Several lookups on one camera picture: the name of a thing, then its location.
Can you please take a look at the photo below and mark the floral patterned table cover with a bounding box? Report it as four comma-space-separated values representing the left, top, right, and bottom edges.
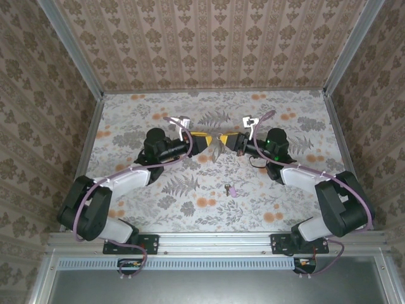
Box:
71, 90, 365, 234

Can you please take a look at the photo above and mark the black connector board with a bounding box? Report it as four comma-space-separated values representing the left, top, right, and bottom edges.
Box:
293, 256, 317, 274
117, 258, 145, 275

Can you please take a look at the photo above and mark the grey metal panel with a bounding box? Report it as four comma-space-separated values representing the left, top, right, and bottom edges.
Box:
47, 255, 395, 304

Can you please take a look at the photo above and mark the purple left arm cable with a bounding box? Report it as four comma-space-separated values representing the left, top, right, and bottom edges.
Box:
72, 117, 194, 281

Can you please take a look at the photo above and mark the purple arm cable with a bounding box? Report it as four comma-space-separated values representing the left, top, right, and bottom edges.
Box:
72, 117, 194, 281
251, 110, 375, 278

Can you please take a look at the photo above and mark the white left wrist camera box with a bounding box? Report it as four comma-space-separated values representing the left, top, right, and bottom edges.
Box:
175, 115, 193, 142

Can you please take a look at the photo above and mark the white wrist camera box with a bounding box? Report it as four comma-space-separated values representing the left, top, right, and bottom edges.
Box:
175, 115, 193, 142
241, 115, 261, 140

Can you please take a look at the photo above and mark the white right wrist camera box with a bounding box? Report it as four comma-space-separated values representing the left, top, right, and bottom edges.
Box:
241, 115, 261, 140

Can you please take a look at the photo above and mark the thin black cable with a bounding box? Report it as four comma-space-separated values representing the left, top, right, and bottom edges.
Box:
247, 155, 270, 169

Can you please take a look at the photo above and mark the aluminium side rail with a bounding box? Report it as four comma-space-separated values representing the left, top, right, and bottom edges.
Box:
59, 96, 105, 232
323, 94, 375, 229

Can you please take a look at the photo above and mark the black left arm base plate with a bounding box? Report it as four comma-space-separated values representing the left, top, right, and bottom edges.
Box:
103, 233, 159, 255

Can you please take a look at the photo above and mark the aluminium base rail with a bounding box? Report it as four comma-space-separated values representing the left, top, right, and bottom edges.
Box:
47, 231, 389, 256

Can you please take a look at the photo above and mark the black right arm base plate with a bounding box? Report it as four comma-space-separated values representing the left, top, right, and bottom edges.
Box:
270, 233, 329, 255

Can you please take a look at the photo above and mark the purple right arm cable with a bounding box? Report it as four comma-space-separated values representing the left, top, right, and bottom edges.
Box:
251, 110, 375, 278

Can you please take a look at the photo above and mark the aluminium corner post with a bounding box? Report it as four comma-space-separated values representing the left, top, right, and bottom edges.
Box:
35, 0, 105, 99
322, 0, 387, 96

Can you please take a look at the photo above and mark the grey slotted cable duct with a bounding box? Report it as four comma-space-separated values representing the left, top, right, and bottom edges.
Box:
58, 256, 297, 270

